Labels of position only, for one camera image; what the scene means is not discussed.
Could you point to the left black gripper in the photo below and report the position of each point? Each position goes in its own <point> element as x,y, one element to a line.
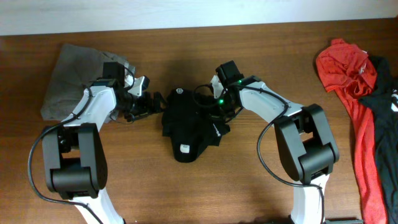
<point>147,106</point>

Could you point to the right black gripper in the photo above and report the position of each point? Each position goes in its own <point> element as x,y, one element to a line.
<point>232,114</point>

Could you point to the black t-shirt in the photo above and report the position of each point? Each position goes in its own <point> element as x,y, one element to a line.
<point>190,127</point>

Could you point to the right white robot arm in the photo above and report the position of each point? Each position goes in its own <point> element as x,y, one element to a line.
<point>307,148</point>

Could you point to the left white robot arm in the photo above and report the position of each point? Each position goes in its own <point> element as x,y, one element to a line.
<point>74,160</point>

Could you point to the grey folded garment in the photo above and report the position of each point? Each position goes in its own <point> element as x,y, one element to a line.
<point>75,68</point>

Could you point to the red garment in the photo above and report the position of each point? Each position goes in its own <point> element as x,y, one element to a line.
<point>348,71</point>

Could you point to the dark navy garment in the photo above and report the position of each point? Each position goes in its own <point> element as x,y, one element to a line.
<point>383,103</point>

